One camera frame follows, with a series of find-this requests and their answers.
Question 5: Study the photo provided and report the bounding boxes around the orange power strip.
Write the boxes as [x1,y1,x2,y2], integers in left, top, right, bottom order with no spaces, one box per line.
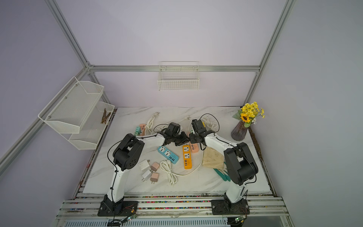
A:
[182,145,192,169]

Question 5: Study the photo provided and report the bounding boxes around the dark purple glass vase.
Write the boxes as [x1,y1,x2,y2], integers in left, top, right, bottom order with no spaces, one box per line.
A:
[231,121,248,141]

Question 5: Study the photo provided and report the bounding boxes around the pink power strip right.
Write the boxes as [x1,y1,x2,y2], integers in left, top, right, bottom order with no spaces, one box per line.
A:
[190,142,199,153]

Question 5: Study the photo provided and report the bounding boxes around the white two-tier mesh shelf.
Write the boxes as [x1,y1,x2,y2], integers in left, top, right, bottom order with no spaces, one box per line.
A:
[38,77,114,150]

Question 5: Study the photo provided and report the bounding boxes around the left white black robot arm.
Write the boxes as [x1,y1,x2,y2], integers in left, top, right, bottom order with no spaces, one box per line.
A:
[104,123,190,205]

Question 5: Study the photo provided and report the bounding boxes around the white tangled cable back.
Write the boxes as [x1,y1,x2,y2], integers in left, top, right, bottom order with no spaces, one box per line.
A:
[144,111,220,135]

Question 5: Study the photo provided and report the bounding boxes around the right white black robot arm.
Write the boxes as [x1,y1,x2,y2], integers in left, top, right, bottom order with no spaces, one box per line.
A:
[189,119,259,205]

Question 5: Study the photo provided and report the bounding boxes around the pink power strip left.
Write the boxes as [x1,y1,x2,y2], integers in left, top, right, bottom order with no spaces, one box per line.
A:
[134,124,146,136]

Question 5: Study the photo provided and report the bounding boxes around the yellow artificial flower bouquet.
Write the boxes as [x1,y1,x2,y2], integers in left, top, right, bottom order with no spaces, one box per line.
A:
[233,102,265,128]

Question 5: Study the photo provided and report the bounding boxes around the blue power strip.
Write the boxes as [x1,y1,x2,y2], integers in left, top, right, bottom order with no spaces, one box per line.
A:
[157,146,179,164]

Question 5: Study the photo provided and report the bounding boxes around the brown twigs on shelf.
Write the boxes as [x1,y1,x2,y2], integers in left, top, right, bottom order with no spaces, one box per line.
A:
[101,109,111,124]

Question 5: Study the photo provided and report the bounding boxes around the beige work glove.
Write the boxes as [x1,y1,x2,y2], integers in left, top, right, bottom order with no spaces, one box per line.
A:
[202,147,225,169]

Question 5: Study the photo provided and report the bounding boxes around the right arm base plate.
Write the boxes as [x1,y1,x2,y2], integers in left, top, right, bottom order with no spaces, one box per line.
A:
[211,199,250,215]

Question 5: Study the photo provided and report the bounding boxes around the pink charger plug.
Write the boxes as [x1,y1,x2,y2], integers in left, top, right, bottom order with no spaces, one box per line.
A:
[150,172,159,184]
[150,162,160,172]

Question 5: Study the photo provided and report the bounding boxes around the white wire wall basket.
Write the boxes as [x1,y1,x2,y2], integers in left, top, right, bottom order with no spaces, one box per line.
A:
[157,61,200,91]

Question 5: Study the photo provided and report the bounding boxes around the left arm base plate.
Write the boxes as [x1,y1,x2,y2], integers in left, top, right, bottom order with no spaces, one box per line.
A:
[97,201,138,217]

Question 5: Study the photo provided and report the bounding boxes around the coiled white cable front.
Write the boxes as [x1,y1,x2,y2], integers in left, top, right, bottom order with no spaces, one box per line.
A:
[159,150,205,186]

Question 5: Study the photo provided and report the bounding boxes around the pink power strip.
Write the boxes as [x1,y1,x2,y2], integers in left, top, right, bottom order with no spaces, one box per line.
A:
[134,124,146,136]
[190,142,199,153]

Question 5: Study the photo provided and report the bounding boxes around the white charger plug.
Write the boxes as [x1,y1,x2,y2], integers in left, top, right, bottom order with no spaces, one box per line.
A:
[142,170,153,182]
[138,159,151,172]

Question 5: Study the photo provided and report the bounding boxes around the green rubber glove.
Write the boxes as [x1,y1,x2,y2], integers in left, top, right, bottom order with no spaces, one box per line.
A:
[214,169,231,182]

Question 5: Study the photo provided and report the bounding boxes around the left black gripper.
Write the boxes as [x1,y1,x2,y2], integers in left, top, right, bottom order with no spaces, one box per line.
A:
[172,132,190,147]

